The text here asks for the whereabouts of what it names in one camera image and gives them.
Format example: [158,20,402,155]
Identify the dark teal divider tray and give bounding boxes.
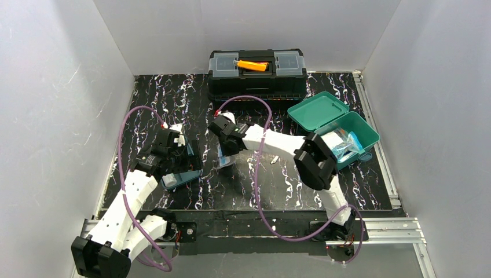
[159,141,202,191]

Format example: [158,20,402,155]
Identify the tweezers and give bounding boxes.
[270,156,279,164]

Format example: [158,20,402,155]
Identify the large blue white packet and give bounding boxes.
[331,129,364,163]

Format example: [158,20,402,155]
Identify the white medicine bottle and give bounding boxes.
[162,174,177,188]

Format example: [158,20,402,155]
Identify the clear zip bag white pad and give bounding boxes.
[321,129,350,153]

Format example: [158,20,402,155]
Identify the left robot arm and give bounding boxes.
[71,124,203,277]

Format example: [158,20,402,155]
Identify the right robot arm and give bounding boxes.
[207,114,359,243]

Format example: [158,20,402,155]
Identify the green medicine box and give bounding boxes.
[287,92,380,170]

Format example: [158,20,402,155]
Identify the black toolbox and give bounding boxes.
[208,49,307,103]

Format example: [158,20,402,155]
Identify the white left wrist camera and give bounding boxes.
[168,123,188,147]

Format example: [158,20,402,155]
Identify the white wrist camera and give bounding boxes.
[218,111,236,124]
[168,123,188,147]

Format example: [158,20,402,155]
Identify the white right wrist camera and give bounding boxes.
[218,111,236,124]

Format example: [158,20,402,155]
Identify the orange toolbox handle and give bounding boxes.
[236,60,269,72]

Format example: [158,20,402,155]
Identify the aluminium rail frame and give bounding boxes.
[72,71,438,278]

